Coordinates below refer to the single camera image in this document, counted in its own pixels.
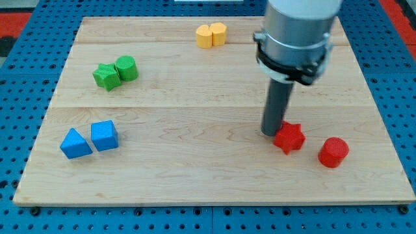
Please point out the green cylinder block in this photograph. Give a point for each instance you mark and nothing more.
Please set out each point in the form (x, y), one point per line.
(126, 68)

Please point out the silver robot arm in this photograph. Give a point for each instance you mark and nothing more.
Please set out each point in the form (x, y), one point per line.
(293, 44)

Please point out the yellow heart block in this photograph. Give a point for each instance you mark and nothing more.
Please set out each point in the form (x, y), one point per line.
(204, 37)

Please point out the green star block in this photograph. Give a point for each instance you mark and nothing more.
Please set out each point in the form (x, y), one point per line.
(106, 76)

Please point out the yellow rounded block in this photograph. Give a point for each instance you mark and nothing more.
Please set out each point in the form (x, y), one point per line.
(219, 33)

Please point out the blue triangle block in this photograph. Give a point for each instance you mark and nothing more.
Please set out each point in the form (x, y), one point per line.
(74, 145)

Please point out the blue cube block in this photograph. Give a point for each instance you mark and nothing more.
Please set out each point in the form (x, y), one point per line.
(104, 135)

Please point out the wooden board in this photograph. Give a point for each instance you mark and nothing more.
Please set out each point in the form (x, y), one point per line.
(189, 126)

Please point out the red cylinder block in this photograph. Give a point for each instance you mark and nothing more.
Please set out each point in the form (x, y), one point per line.
(333, 152)

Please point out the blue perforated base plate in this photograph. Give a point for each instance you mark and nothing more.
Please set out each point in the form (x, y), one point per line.
(32, 69)

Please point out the red star block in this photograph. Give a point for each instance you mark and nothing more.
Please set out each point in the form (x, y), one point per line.
(290, 137)

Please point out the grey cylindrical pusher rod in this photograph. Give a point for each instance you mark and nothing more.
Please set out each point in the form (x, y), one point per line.
(277, 99)

